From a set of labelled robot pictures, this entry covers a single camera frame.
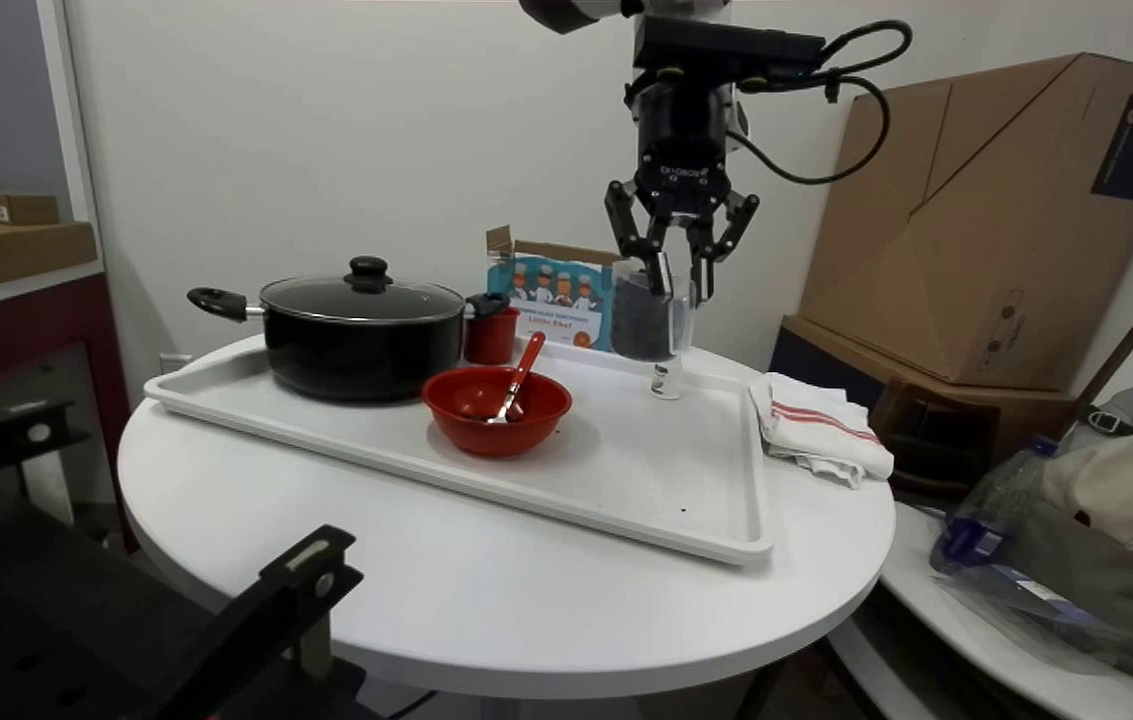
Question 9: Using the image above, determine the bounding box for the white tray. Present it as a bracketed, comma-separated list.
[143, 333, 776, 567]

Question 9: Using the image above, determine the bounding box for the large cardboard box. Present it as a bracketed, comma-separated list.
[797, 51, 1133, 393]

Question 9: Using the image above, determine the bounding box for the flat cardboard box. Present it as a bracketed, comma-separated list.
[0, 219, 100, 302]

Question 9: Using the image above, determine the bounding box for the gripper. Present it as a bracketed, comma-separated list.
[603, 82, 763, 303]

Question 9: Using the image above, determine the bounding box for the spoon with red handle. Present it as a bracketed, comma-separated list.
[485, 331, 548, 426]

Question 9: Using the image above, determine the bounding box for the clear jug with dark contents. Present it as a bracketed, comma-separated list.
[609, 254, 698, 364]

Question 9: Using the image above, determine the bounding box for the toy box with chef print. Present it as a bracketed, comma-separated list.
[485, 225, 627, 354]

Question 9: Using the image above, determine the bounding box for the white chair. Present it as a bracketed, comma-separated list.
[829, 317, 1133, 720]

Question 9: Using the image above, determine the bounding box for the dark red cabinet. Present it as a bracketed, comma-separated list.
[0, 262, 139, 553]

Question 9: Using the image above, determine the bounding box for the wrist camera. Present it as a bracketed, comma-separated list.
[631, 14, 828, 89]

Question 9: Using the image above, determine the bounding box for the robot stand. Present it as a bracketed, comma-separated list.
[0, 398, 369, 720]

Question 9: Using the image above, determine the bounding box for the dark wooden crate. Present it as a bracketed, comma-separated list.
[769, 314, 1079, 504]

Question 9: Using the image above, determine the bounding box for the black cable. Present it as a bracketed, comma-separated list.
[384, 689, 439, 720]

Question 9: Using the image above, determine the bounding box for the white towel with red stripes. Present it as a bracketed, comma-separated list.
[747, 371, 896, 490]

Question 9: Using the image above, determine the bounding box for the red cup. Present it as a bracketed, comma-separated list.
[463, 304, 523, 367]

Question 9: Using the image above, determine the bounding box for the red bowl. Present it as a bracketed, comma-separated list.
[421, 364, 574, 460]

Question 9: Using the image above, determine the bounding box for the glass pot lid black knob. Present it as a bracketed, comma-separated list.
[258, 255, 468, 325]

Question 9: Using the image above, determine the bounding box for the black cooking pot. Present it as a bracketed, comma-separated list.
[187, 255, 513, 404]

